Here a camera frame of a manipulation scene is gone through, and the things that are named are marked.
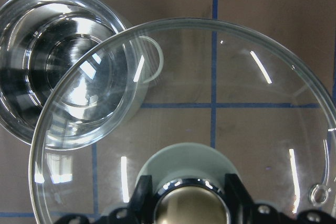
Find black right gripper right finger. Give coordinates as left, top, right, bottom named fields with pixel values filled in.
left=224, top=174, right=280, bottom=224

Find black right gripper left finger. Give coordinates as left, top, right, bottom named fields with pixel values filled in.
left=101, top=175, right=155, bottom=223

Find glass pot lid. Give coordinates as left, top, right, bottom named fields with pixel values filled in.
left=29, top=18, right=335, bottom=223

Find pale green cooking pot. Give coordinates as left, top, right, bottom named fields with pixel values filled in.
left=1, top=0, right=164, bottom=150

